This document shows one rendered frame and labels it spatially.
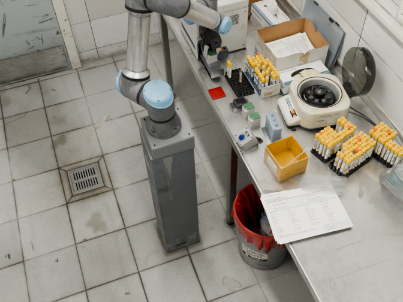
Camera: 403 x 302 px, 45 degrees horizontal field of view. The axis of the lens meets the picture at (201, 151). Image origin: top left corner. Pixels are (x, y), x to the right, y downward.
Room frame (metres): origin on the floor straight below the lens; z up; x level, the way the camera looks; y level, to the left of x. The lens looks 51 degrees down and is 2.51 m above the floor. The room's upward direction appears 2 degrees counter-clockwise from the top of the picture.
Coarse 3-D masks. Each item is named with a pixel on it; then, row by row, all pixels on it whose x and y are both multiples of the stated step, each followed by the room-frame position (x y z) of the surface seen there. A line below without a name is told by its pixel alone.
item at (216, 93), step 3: (216, 87) 1.71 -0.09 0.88; (219, 87) 1.72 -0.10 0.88; (210, 90) 1.70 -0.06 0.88; (213, 90) 1.70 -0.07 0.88; (216, 90) 1.70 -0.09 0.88; (219, 90) 1.70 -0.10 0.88; (222, 90) 1.69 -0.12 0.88; (210, 93) 1.67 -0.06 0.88; (213, 93) 1.68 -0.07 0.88; (216, 93) 1.68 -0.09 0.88; (219, 93) 1.68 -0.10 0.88; (222, 93) 1.67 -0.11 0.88; (213, 96) 1.66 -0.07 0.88; (216, 96) 1.66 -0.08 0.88; (219, 96) 1.65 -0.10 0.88; (222, 96) 1.65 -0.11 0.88; (213, 99) 1.64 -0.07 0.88
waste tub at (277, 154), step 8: (288, 136) 1.30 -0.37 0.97; (272, 144) 1.27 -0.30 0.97; (280, 144) 1.28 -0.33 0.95; (288, 144) 1.30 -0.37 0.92; (296, 144) 1.27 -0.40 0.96; (264, 152) 1.25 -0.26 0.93; (272, 152) 1.27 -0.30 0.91; (280, 152) 1.29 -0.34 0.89; (288, 152) 1.29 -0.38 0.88; (296, 152) 1.26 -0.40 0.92; (304, 152) 1.22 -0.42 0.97; (264, 160) 1.25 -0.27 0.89; (272, 160) 1.20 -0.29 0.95; (280, 160) 1.25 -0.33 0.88; (288, 160) 1.25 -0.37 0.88; (296, 160) 1.25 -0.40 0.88; (304, 160) 1.18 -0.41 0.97; (272, 168) 1.19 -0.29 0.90; (280, 168) 1.14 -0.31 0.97; (288, 168) 1.15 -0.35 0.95; (296, 168) 1.17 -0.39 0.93; (304, 168) 1.18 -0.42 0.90; (280, 176) 1.14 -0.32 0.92; (288, 176) 1.16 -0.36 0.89
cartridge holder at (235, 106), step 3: (243, 96) 1.61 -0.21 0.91; (234, 99) 1.60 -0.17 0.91; (237, 99) 1.60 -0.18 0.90; (240, 99) 1.61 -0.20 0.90; (243, 99) 1.61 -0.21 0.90; (246, 99) 1.61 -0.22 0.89; (231, 102) 1.60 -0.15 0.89; (234, 102) 1.58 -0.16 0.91; (237, 102) 1.60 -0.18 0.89; (240, 102) 1.60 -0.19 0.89; (243, 102) 1.60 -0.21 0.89; (246, 102) 1.58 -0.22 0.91; (231, 105) 1.58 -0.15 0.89; (234, 105) 1.58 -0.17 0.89; (237, 105) 1.56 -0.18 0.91; (240, 105) 1.56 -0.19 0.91; (231, 108) 1.57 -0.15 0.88; (234, 108) 1.56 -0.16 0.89; (237, 108) 1.55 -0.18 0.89; (240, 108) 1.56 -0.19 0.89; (234, 111) 1.55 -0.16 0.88
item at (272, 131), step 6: (270, 114) 1.43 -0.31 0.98; (270, 120) 1.40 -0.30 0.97; (276, 120) 1.39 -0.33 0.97; (270, 126) 1.37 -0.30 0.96; (276, 126) 1.36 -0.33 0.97; (264, 132) 1.41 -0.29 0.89; (270, 132) 1.37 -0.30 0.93; (276, 132) 1.35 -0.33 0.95; (270, 138) 1.36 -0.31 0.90; (276, 138) 1.35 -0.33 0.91
